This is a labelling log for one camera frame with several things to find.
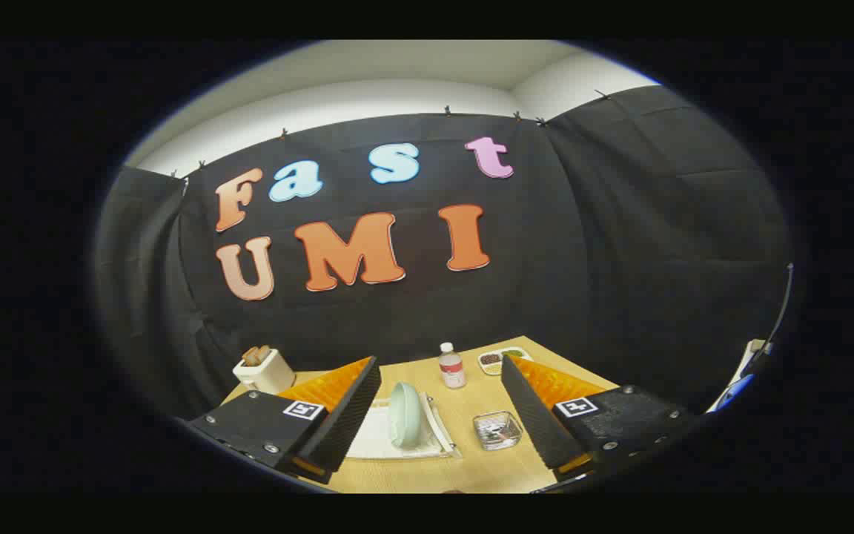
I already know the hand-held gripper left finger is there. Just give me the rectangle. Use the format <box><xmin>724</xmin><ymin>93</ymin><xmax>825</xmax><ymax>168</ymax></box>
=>
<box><xmin>187</xmin><ymin>356</ymin><xmax>383</xmax><ymax>485</ymax></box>

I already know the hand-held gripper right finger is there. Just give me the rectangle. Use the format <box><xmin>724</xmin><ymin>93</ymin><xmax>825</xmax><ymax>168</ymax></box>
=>
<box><xmin>500</xmin><ymin>353</ymin><xmax>698</xmax><ymax>483</ymax></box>

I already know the white wire dish rack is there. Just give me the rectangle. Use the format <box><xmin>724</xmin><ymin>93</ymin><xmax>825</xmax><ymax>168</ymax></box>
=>
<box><xmin>345</xmin><ymin>393</ymin><xmax>463</xmax><ymax>461</ymax></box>

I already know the light green plate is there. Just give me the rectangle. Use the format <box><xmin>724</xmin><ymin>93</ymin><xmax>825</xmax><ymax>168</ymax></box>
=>
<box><xmin>388</xmin><ymin>382</ymin><xmax>423</xmax><ymax>449</ymax></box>

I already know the metal wire basket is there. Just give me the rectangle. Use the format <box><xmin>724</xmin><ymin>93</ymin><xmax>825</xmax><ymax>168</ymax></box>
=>
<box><xmin>473</xmin><ymin>410</ymin><xmax>523</xmax><ymax>451</ymax></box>

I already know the white divided snack tray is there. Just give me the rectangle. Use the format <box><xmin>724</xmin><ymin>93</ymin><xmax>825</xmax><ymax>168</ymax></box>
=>
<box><xmin>478</xmin><ymin>347</ymin><xmax>533</xmax><ymax>376</ymax></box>

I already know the clear plastic water bottle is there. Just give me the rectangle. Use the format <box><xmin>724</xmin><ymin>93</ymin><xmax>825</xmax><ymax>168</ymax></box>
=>
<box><xmin>439</xmin><ymin>342</ymin><xmax>466</xmax><ymax>389</ymax></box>

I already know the white toaster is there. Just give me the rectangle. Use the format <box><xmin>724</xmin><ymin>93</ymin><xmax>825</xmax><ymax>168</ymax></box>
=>
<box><xmin>232</xmin><ymin>349</ymin><xmax>297</xmax><ymax>395</ymax></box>

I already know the blue and white object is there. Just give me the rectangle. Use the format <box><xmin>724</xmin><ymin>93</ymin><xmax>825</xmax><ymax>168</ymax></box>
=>
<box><xmin>707</xmin><ymin>339</ymin><xmax>770</xmax><ymax>413</ymax></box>

